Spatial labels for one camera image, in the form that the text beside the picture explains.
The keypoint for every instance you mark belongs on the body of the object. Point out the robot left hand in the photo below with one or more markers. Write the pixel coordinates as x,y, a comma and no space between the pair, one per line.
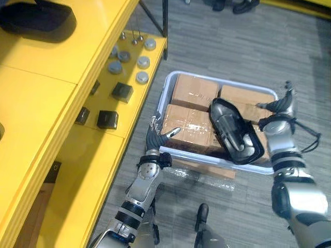
152,140

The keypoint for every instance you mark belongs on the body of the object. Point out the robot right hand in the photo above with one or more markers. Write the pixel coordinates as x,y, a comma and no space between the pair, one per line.
283,106

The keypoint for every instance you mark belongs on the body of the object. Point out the black plastic housing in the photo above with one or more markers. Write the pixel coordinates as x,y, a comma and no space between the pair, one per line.
36,18
232,129

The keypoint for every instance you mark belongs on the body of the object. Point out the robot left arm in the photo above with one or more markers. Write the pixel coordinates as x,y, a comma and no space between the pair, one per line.
142,186

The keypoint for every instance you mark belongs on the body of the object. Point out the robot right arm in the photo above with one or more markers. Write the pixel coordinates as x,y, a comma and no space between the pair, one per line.
297,191

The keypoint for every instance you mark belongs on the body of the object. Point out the yellow shelf board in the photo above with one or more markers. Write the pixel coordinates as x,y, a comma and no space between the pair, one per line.
300,6

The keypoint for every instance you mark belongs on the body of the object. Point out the yellow shelf unit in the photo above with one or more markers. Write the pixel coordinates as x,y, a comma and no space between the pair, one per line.
46,103

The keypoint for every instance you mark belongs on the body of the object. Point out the cardboard box on shelf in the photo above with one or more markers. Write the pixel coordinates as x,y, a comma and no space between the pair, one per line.
32,214

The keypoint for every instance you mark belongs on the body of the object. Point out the small black box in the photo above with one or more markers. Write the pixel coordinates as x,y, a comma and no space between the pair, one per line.
95,87
107,119
122,92
82,116

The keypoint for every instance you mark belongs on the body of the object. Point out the white plastic bin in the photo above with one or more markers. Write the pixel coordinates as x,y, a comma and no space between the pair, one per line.
207,158

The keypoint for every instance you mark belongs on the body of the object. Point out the grey round disc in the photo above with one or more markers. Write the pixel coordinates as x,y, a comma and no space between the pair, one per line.
113,51
150,44
142,77
115,67
143,62
123,56

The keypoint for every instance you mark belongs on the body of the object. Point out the robot dark foot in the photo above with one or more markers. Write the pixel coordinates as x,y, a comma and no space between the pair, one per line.
202,215

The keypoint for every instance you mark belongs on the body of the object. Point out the small metal knob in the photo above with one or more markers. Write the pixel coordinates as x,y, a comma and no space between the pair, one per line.
123,35
134,40
140,37

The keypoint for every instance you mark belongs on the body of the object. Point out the black box with label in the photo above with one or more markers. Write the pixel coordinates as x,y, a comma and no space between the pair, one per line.
53,172

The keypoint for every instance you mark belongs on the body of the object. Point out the person's foot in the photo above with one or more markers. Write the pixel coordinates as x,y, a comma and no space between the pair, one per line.
244,5
219,4

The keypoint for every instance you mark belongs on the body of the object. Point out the black metal shelf frame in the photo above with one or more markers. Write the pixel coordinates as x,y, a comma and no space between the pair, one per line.
161,18

